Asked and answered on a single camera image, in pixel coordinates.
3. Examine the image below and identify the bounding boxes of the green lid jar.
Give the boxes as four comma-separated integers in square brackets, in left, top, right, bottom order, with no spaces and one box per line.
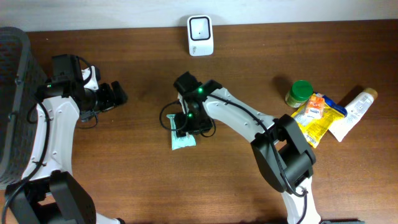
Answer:
[285,80,313,108]

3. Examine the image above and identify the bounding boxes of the orange small carton box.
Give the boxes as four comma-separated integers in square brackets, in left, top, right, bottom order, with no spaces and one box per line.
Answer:
[304,94,325,119]

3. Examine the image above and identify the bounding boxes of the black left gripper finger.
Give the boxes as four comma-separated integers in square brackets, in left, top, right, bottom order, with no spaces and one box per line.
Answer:
[99,83,115,109]
[111,81,128,106]

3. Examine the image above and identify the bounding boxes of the dark grey plastic basket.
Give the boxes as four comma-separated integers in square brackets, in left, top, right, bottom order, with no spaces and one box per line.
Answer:
[1,27,47,190]

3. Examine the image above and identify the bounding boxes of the teal wipes packet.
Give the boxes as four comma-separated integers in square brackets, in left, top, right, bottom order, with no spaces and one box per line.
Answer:
[167,114,197,151]

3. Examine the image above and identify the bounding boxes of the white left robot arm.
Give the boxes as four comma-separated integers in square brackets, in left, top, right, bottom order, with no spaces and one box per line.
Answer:
[1,54,127,223]

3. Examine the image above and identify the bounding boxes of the white tube with cork cap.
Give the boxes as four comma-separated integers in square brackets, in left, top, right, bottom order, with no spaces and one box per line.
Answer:
[328,88,378,142]

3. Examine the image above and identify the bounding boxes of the white barcode scanner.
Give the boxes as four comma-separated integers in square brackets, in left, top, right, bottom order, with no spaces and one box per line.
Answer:
[187,15,214,57]

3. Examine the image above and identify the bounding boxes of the yellow snack bag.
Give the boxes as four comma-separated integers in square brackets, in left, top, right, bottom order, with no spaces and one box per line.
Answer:
[292,92,348,148]

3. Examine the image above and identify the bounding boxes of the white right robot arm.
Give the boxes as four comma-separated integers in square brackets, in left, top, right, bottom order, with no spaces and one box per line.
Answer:
[174,72,321,223]

